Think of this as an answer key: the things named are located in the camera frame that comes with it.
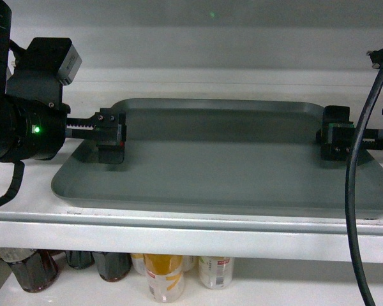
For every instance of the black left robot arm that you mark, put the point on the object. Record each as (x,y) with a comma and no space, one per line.
(75,127)

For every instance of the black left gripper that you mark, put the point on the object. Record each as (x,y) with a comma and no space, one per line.
(35,90)

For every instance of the yellow white drink bottle front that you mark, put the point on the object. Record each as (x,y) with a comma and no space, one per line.
(165,277)

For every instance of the dark tea bottle left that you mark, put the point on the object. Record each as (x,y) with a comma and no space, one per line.
(34,269)

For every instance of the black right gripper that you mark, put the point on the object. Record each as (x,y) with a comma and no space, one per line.
(336,134)

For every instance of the yellow white drink bottle right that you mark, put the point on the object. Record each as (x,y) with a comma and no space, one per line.
(216,272)

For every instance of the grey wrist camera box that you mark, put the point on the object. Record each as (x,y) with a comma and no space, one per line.
(70,64)

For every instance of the white upper shelf board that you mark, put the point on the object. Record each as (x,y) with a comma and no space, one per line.
(37,218)

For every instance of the dark tea bottle blue label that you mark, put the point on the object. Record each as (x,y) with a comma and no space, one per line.
(112,266)

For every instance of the yellow white drink bottle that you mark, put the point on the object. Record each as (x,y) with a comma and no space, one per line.
(216,272)
(165,277)

